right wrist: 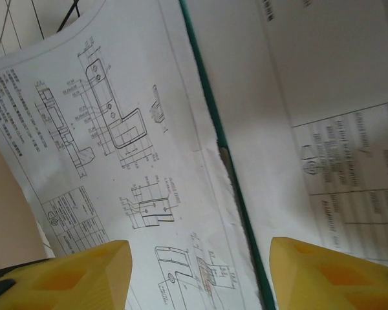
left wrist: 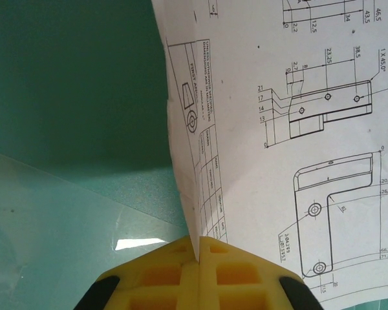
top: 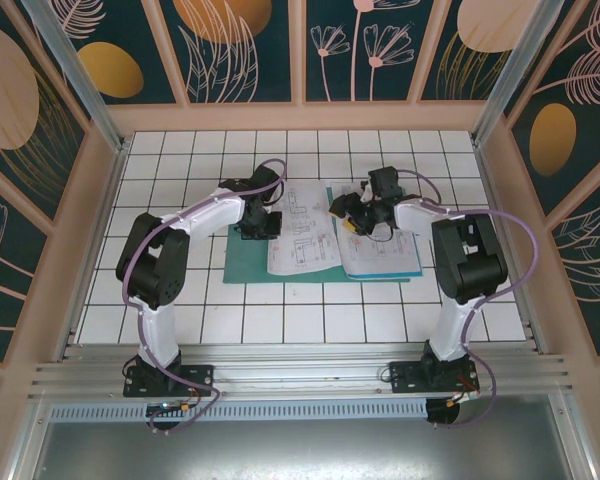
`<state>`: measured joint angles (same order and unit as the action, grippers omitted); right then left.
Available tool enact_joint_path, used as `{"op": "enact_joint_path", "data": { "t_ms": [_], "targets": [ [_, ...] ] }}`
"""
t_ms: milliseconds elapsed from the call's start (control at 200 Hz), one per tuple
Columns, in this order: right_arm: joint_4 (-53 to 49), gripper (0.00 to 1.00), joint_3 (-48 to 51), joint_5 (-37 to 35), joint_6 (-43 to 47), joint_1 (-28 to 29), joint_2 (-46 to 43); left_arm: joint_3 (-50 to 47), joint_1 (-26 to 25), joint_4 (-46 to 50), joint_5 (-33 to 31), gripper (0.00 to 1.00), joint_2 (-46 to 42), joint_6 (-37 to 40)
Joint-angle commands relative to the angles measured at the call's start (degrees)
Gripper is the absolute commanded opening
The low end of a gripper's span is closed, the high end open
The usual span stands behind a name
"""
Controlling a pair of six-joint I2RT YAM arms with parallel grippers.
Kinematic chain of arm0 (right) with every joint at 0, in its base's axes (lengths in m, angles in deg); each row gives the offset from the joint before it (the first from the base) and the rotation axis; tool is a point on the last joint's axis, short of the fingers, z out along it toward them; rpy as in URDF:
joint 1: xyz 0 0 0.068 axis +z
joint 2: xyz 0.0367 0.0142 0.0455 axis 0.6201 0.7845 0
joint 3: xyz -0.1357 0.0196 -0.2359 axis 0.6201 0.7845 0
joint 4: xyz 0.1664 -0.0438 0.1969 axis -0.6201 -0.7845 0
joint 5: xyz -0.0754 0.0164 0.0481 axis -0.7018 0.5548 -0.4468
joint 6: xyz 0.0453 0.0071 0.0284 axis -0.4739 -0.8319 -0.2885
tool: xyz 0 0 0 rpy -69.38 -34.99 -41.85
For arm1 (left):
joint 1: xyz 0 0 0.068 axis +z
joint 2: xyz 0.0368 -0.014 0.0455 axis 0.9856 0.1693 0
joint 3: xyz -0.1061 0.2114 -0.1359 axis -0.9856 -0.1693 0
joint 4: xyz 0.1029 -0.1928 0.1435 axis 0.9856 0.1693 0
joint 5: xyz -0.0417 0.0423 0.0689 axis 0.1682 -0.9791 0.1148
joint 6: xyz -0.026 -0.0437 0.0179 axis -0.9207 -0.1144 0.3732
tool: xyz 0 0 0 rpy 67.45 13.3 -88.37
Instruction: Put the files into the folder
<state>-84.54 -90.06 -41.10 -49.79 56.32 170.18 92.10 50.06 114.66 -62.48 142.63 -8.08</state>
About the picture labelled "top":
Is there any white technical drawing sheet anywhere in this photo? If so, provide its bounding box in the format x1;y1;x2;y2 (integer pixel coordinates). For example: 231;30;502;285
267;179;342;276

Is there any white paper files stack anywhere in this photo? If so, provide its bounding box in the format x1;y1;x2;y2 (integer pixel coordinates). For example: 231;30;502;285
329;182;424;279

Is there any blue backing sheet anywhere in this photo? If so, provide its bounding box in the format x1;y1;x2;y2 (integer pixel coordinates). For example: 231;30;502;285
347;233;425;280

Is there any small green circuit board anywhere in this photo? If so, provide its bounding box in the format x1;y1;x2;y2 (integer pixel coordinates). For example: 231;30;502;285
146;399;192;419

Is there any grey metal shelf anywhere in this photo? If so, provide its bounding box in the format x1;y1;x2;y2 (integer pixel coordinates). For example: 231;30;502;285
7;394;599;480

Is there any aluminium side rail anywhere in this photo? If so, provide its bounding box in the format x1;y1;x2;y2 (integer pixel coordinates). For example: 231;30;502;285
57;142;131;364
472;142;547;354

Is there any aluminium mounting rail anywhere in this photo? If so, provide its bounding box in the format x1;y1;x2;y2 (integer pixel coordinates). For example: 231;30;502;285
27;342;576;402

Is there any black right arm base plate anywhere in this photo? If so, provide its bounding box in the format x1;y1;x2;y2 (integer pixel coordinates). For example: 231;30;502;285
387;358;481;396

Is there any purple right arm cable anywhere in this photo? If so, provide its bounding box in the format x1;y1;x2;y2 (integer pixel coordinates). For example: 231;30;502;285
398;168;540;430

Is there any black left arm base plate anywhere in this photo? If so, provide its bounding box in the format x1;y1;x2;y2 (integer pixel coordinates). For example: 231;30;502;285
123;363;216;399

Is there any grey slotted cable duct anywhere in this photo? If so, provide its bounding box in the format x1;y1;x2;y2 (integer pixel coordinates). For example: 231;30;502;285
49;402;429;422

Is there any aluminium corner post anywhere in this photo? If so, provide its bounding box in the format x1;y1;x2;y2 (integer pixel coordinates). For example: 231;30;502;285
471;0;556;147
20;0;127;154

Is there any yellow wire connector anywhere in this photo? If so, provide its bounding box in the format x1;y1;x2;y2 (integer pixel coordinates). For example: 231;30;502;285
445;389;481;407

